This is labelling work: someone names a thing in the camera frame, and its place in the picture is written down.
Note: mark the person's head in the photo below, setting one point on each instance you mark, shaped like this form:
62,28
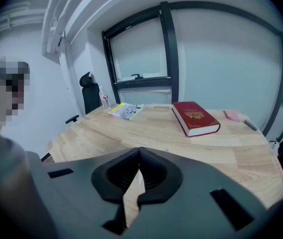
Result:
4,96

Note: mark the red hardcover book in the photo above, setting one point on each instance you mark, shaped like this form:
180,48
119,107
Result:
196,118

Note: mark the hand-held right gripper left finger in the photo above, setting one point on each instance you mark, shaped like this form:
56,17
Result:
106,180

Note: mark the yellow-edged picture book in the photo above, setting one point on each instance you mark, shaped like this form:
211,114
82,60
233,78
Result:
127,111

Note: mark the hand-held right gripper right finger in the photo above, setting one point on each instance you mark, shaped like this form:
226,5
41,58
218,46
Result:
166,180

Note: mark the black mesh office chair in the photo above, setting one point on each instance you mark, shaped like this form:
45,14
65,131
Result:
90,93

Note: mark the grey marker pen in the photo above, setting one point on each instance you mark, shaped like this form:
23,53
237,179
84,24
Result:
251,125

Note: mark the white ceiling pipes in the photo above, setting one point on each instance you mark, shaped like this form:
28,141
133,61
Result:
64,16

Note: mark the pink sticky note pad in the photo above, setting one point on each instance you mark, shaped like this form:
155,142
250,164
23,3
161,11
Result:
233,115

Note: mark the black window frame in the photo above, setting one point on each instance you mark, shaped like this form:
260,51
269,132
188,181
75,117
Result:
168,46

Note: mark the clear plastic water bottle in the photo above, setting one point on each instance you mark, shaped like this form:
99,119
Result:
105,99

